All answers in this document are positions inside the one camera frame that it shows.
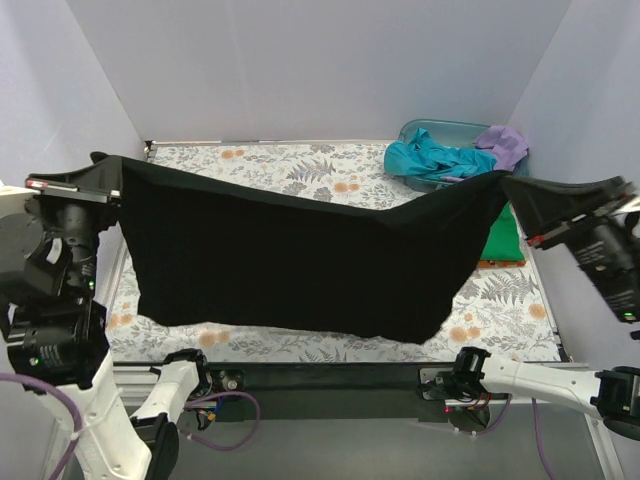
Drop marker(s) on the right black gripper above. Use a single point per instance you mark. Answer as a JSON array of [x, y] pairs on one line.
[[576, 218]]

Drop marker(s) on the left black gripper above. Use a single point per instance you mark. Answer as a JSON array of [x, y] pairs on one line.
[[73, 193]]

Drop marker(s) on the black t shirt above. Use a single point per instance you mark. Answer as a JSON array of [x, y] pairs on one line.
[[204, 250]]

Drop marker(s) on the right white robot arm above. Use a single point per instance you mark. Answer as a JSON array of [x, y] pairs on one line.
[[617, 400]]

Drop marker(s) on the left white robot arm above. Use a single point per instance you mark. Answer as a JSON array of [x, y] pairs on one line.
[[54, 332]]

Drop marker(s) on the lavender t shirt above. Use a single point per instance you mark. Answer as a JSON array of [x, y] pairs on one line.
[[508, 146]]

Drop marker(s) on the folded green t shirt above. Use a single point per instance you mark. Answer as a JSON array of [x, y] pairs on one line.
[[503, 242]]

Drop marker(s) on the orange patterned folded cloth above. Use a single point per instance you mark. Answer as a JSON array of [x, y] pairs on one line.
[[500, 264]]

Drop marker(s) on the floral table mat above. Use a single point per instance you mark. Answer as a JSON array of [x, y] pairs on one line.
[[504, 311]]

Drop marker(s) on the teal plastic basket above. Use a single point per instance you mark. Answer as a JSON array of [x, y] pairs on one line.
[[439, 131]]

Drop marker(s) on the teal t shirt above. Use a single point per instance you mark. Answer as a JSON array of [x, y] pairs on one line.
[[426, 159]]

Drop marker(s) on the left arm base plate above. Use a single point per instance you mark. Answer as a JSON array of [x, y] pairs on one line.
[[219, 380]]

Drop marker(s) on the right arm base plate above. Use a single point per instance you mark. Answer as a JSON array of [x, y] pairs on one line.
[[440, 385]]

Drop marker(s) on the aluminium front rail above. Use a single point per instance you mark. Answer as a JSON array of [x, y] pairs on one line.
[[493, 376]]

